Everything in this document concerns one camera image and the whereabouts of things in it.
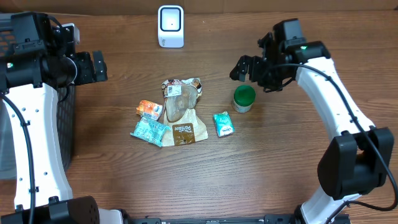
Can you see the teal white snack packet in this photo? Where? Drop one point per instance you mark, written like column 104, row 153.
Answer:
column 150, row 131

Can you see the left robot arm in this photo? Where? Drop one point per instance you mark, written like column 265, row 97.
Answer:
column 38, row 58

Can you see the orange snack packet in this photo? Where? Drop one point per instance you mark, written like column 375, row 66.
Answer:
column 149, row 109

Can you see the brown pastry bag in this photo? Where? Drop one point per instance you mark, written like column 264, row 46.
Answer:
column 180, row 115

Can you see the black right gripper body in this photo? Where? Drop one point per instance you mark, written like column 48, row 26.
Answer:
column 267, row 74

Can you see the grey plastic basket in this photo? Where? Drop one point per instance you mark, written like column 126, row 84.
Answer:
column 65, row 118

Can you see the green lid jar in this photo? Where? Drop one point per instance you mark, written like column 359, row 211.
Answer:
column 243, row 98

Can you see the green white tissue pack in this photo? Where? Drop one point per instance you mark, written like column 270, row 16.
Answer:
column 223, row 124

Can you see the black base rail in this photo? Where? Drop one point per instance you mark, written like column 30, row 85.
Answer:
column 242, row 220

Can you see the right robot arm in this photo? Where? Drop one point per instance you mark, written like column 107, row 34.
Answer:
column 357, row 158

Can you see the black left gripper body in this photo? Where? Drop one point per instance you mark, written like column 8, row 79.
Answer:
column 84, row 72

